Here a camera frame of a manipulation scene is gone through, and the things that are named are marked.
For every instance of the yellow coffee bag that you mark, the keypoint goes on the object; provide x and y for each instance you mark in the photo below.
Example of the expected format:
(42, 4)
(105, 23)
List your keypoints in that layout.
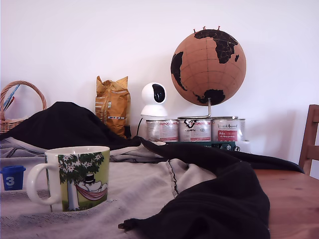
(112, 107)

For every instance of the silver tin with red label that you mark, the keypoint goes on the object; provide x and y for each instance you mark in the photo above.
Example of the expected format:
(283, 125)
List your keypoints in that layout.
(162, 130)

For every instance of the silver tin with black logo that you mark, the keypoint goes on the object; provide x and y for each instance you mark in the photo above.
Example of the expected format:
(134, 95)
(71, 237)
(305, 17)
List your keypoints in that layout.
(195, 130)

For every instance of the dark green printed box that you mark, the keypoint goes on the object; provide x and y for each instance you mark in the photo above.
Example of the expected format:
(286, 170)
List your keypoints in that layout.
(199, 145)

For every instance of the cork globe on metal stand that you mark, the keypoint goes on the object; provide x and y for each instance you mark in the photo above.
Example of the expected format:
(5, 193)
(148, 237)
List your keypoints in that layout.
(207, 72)

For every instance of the silver tin with red script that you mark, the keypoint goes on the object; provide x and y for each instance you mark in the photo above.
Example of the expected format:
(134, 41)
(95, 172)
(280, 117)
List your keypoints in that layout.
(228, 130)

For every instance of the green cartoon print mug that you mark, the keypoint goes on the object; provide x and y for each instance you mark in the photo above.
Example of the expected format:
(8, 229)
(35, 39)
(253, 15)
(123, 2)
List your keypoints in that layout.
(82, 179)

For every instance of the black and grey hoodie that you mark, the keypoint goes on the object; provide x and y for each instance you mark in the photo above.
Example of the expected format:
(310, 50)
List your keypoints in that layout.
(224, 199)

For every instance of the blue pen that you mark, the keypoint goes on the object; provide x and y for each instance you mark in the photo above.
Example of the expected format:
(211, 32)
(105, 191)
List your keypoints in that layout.
(13, 92)

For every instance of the dark red-tipped pen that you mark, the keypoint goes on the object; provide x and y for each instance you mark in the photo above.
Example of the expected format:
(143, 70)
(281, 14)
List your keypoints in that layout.
(9, 102)

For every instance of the wooden chair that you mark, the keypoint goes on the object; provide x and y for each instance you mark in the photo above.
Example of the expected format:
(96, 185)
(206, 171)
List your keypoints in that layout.
(310, 147)

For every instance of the white dome security camera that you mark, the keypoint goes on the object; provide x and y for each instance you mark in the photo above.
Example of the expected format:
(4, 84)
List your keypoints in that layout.
(150, 99)

